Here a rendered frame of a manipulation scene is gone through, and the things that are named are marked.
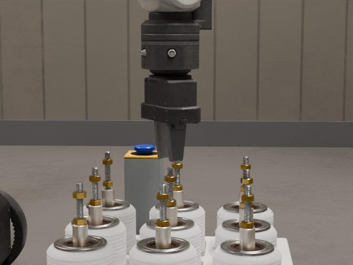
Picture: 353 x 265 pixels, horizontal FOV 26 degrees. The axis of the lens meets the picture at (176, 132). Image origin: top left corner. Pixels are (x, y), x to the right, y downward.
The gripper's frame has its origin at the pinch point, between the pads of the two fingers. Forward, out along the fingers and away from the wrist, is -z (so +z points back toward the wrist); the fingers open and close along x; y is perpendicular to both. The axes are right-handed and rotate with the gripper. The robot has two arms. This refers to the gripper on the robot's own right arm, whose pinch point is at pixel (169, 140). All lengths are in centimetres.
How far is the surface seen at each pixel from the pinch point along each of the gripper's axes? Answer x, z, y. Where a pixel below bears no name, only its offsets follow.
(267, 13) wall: 186, 24, -154
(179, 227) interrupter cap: -2.7, -13.1, -0.2
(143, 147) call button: 26.8, -5.5, -9.1
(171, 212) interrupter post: -0.9, -11.1, 0.3
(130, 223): 12.4, -15.8, 0.9
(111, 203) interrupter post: 15.4, -12.8, 2.9
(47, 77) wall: 239, -6, -68
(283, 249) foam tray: -0.3, -20.4, -22.0
